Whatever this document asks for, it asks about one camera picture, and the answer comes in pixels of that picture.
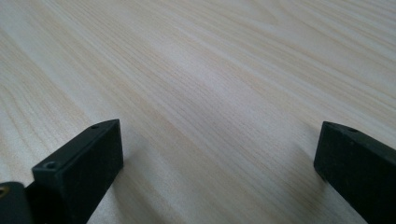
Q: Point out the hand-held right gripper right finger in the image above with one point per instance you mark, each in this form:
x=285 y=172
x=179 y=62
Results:
x=358 y=165

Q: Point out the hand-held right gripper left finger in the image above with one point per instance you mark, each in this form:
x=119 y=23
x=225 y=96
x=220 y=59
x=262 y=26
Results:
x=81 y=168

